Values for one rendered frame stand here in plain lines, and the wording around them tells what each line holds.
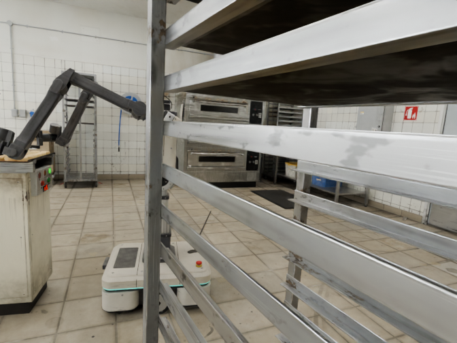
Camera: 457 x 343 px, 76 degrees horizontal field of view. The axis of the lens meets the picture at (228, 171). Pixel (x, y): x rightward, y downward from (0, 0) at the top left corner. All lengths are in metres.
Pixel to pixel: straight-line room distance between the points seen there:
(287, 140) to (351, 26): 0.11
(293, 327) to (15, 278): 1.89
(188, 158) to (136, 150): 1.30
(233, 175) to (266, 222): 5.11
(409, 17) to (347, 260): 0.18
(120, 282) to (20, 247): 0.58
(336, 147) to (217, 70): 0.23
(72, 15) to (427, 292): 6.13
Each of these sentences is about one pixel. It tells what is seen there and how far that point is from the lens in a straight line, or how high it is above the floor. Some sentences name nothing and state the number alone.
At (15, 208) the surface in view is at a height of 0.64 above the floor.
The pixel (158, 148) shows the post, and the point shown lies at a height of 1.10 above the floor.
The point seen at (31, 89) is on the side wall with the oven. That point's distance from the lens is 6.06.
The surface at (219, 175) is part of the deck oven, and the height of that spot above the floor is 0.25.
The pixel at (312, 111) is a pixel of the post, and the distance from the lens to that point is 0.87.
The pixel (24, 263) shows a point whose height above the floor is 0.32.
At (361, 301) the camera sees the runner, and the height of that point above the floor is 0.77.
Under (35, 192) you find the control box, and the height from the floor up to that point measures 0.72.
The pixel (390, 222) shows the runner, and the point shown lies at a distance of 0.72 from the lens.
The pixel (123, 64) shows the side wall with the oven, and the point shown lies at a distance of 6.01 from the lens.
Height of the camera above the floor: 1.15
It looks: 9 degrees down
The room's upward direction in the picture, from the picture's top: 3 degrees clockwise
